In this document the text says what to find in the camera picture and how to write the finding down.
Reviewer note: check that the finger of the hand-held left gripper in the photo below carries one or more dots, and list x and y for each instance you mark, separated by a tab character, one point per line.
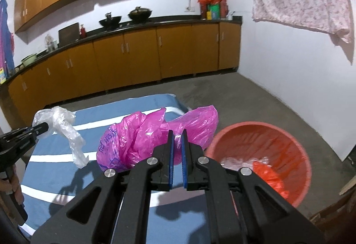
40	129

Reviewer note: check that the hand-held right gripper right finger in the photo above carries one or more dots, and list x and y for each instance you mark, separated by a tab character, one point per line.
184	162

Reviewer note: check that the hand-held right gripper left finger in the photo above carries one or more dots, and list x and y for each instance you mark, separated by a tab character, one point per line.
171	162

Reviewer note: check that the small clear plastic bag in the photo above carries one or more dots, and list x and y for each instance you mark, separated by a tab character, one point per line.
72	138

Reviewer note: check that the magenta plastic bag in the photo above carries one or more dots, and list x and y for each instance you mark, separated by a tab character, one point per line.
133	135

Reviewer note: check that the clear crinkled plastic bag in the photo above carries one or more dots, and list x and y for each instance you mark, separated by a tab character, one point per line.
233	163

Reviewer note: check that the orange plastic bag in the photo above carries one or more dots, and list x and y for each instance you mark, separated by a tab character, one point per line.
267	176

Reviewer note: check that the red plastic basket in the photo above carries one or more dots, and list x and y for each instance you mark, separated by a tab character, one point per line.
278	141

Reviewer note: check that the person's left hand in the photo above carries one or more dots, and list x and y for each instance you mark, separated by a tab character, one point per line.
16	191

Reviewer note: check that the blue white striped tablecloth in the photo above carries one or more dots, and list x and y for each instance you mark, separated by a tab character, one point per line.
50	177

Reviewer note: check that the green enamel basin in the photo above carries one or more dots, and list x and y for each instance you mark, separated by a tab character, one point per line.
28	60

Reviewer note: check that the clear glass jar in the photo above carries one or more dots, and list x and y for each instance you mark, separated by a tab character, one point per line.
51	43

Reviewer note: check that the blue hanging garment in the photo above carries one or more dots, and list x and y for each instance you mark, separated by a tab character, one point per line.
6	38

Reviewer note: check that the laptop on counter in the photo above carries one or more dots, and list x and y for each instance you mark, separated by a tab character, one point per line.
69	34

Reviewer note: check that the red bottle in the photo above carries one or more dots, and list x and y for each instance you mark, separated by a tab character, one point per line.
83	31

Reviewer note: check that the wooden lower kitchen cabinets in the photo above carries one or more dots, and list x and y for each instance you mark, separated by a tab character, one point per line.
139	52

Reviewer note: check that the black wok with lid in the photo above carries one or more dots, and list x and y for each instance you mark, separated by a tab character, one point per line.
140	14

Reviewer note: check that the small white cup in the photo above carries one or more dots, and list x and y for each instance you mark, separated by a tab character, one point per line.
229	17

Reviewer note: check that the green box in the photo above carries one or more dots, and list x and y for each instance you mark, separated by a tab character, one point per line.
214	11

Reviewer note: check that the wooden chair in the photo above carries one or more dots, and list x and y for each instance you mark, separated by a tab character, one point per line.
333	210

